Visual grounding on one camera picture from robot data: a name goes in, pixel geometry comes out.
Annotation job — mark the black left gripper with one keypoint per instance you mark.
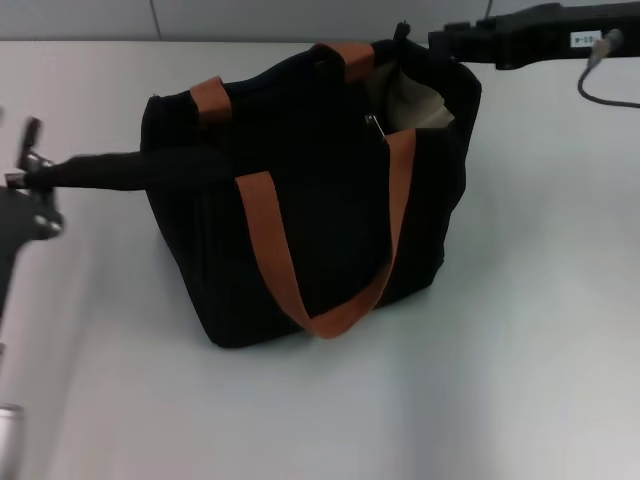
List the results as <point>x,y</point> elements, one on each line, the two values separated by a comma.
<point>15,220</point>

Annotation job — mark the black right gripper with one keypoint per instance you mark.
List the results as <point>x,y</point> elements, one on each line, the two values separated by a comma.
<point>550,35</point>

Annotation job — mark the silver zipper pull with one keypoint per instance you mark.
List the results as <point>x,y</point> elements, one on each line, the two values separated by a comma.
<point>376,127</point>

